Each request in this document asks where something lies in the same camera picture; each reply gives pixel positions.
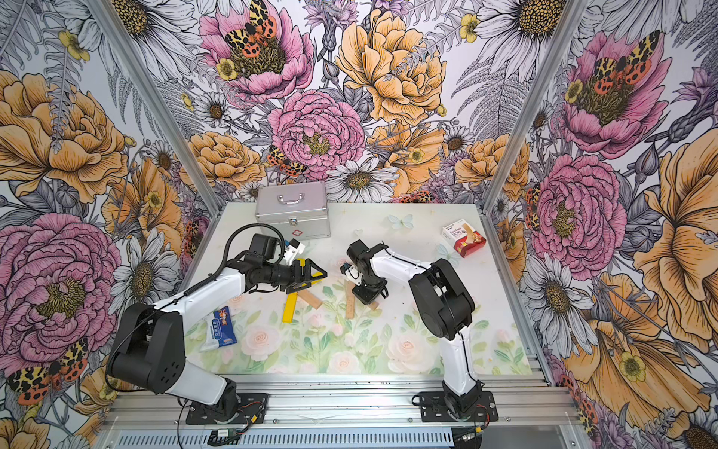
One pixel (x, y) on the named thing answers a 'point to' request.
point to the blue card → (222, 327)
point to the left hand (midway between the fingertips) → (316, 285)
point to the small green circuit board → (223, 437)
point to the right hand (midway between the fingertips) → (370, 302)
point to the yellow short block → (290, 308)
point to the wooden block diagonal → (350, 312)
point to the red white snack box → (464, 237)
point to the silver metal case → (294, 210)
